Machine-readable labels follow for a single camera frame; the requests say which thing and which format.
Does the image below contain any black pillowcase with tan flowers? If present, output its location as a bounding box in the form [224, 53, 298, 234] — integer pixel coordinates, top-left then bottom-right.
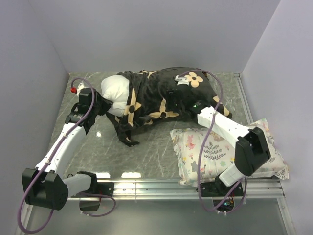
[106, 67, 233, 148]

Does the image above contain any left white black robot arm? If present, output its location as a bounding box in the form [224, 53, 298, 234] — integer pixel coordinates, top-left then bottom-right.
[22, 88, 111, 211]

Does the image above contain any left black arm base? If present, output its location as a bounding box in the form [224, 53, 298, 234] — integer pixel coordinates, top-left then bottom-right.
[69, 182, 116, 213]

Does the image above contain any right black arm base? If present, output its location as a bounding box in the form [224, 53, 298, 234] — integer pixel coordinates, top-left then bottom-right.
[197, 179, 247, 215]

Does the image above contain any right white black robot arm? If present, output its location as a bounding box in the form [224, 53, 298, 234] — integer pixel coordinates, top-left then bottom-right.
[167, 85, 271, 196]

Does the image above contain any white floral printed pillow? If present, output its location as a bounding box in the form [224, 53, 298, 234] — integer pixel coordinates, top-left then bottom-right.
[170, 118, 289, 187]

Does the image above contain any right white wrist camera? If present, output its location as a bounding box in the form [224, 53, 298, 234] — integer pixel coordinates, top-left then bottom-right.
[175, 75, 189, 86]

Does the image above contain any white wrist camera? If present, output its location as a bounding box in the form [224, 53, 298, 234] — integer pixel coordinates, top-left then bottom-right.
[70, 82, 86, 96]
[175, 75, 189, 86]

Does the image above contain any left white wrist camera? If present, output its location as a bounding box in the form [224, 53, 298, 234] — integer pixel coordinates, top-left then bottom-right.
[70, 82, 86, 96]

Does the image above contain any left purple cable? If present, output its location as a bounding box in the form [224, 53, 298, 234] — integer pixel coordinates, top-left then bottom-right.
[17, 78, 116, 233]

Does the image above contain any aluminium mounting rail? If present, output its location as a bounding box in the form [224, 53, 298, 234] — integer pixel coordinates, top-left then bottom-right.
[26, 178, 286, 201]

